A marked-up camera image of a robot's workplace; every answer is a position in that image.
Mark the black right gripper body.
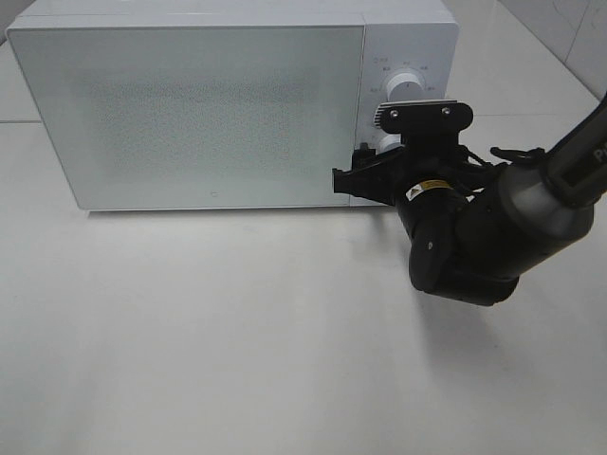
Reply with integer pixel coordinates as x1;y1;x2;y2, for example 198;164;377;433
378;136;503;209

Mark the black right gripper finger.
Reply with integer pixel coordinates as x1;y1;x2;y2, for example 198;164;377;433
332;160;403;205
351;142;403;171

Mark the white timer knob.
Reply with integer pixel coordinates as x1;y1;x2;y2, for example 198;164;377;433
378;135;402;154

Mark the white microwave door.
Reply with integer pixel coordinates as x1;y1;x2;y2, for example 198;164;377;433
9;27;363;210

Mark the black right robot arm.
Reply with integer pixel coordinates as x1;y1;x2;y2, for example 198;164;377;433
332;100;606;306

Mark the upper white power knob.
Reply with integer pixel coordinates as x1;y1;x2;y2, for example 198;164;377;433
385;70;425;102

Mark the white microwave oven body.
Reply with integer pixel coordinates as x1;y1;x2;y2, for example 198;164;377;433
9;9;461;213

